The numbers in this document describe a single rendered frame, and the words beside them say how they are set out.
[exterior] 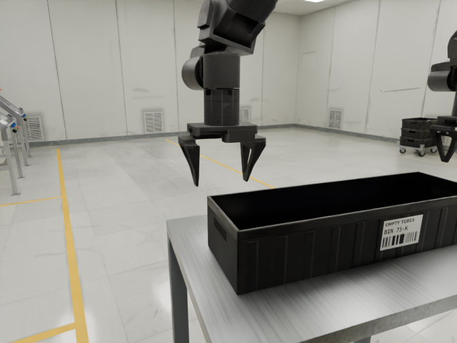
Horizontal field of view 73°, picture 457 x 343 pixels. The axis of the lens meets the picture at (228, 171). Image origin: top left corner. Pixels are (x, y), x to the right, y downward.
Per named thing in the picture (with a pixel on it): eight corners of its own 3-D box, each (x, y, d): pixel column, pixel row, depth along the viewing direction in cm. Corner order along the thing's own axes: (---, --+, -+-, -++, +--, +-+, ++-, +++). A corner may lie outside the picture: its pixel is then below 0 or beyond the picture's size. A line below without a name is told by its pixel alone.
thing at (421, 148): (414, 149, 578) (419, 117, 562) (441, 153, 541) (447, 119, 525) (394, 153, 545) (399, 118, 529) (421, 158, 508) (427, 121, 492)
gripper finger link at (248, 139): (212, 177, 55) (212, 125, 53) (249, 174, 58) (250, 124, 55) (225, 189, 49) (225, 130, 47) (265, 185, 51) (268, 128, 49)
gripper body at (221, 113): (186, 134, 51) (185, 88, 50) (243, 131, 55) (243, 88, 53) (196, 139, 46) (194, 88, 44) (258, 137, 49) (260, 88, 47)
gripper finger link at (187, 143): (179, 181, 53) (177, 126, 51) (218, 177, 56) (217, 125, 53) (188, 193, 47) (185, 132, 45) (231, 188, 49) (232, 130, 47)
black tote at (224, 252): (237, 295, 49) (237, 232, 46) (207, 246, 65) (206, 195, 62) (479, 239, 68) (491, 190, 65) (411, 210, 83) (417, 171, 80)
